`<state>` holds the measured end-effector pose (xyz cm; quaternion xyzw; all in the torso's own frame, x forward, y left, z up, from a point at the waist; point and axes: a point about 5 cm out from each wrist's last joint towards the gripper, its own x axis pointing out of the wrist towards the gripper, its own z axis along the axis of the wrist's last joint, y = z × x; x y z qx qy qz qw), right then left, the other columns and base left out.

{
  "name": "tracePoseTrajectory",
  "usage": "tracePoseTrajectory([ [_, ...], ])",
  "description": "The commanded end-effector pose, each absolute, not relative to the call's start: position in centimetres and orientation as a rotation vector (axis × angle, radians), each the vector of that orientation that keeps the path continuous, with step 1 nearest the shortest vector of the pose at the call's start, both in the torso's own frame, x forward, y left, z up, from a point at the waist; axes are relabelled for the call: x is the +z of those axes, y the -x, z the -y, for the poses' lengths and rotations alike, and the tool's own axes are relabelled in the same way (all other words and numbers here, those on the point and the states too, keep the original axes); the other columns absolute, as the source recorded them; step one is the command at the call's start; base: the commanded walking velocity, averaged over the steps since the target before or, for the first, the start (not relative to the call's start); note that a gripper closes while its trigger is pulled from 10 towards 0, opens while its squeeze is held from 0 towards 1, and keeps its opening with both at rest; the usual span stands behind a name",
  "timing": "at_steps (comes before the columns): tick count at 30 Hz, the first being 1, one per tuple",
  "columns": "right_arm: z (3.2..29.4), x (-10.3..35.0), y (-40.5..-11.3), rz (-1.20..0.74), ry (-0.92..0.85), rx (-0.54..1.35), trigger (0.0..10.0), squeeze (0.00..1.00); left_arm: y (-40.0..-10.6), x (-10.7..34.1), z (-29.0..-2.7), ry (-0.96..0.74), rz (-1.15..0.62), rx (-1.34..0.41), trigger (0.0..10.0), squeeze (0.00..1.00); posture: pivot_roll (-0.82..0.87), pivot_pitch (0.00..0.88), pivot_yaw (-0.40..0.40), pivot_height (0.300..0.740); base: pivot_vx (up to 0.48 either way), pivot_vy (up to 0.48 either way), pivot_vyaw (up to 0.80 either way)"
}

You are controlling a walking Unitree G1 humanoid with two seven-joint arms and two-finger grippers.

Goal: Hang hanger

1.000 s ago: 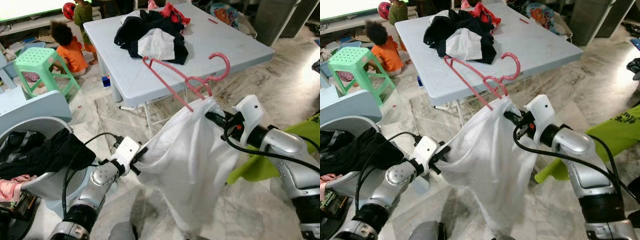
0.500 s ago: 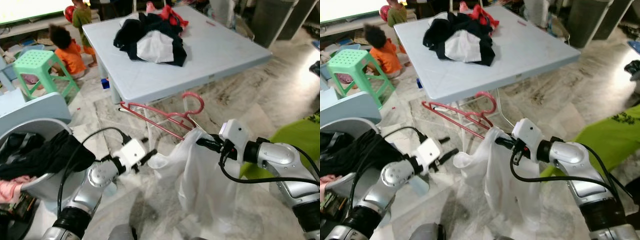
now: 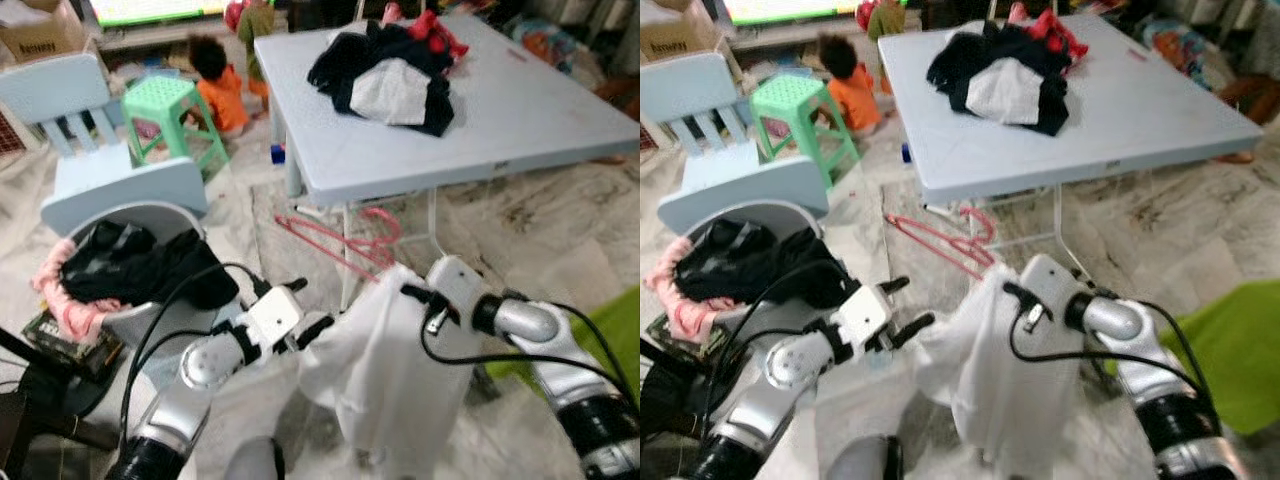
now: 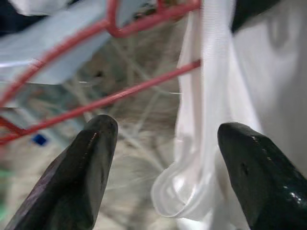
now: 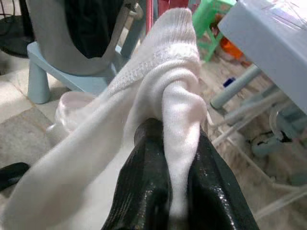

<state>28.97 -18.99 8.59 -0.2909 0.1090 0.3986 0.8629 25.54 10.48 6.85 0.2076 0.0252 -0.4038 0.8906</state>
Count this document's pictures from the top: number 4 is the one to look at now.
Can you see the red clothes hanger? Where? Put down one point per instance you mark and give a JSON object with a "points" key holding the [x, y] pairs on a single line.
{"points": [[115, 96]]}

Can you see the light blue plastic table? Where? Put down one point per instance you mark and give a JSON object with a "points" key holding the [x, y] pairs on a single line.
{"points": [[72, 64]]}

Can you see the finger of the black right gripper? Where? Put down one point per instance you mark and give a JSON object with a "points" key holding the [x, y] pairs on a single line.
{"points": [[249, 12]]}

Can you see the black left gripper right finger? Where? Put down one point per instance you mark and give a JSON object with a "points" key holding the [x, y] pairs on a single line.
{"points": [[268, 187]]}

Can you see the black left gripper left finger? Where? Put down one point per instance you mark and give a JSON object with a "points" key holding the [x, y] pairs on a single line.
{"points": [[72, 187]]}

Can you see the small blue toy block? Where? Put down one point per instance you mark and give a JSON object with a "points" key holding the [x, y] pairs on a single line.
{"points": [[39, 139]]}

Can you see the white garment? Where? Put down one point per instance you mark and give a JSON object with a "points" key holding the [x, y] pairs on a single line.
{"points": [[206, 95]]}

